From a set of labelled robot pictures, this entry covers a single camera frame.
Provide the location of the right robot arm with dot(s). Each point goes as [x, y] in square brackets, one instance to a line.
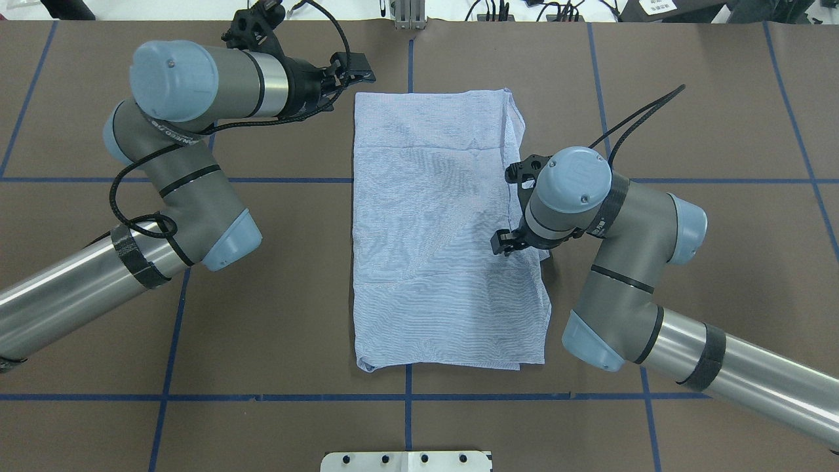
[616, 320]

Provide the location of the light blue striped shirt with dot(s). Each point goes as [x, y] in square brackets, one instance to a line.
[428, 195]

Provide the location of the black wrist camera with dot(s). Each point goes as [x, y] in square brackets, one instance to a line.
[253, 28]
[524, 175]

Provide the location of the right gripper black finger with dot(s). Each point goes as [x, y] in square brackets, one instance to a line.
[506, 241]

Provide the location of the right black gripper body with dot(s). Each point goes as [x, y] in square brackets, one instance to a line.
[504, 242]

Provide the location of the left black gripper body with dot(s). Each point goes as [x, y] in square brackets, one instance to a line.
[303, 79]

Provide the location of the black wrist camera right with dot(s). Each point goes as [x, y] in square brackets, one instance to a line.
[524, 175]

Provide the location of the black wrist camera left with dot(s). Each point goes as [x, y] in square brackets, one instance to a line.
[253, 28]

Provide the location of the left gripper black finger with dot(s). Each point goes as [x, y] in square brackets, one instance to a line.
[351, 68]

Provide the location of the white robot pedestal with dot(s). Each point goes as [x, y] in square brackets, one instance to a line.
[440, 460]

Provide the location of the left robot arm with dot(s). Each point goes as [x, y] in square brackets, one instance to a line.
[173, 205]

